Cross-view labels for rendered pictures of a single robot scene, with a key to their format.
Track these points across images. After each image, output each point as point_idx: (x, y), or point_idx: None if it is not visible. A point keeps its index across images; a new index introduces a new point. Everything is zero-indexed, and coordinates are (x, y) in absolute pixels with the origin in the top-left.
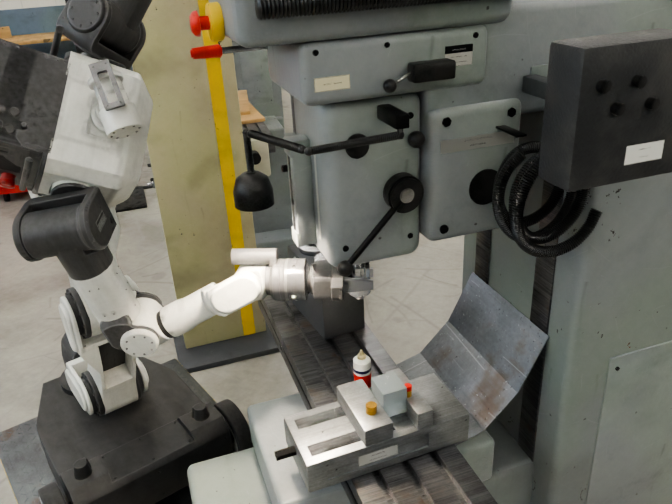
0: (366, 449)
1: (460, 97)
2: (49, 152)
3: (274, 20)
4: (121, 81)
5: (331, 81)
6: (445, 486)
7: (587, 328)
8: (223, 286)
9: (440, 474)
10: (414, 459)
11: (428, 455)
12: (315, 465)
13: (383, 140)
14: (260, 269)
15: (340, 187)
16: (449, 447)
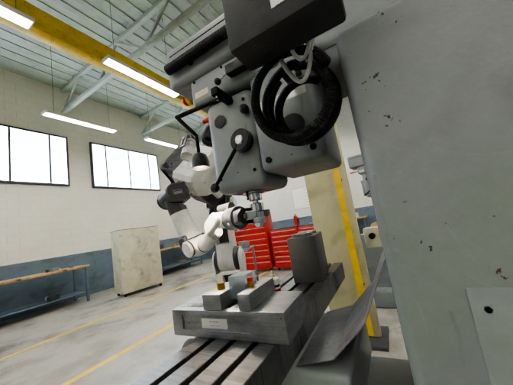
0: (204, 312)
1: (266, 79)
2: (174, 170)
3: (178, 75)
4: (195, 143)
5: (201, 92)
6: (226, 364)
7: (398, 234)
8: (207, 219)
9: (237, 356)
10: (240, 341)
11: (250, 343)
12: (175, 311)
13: (207, 103)
14: (221, 211)
15: (215, 145)
16: (269, 344)
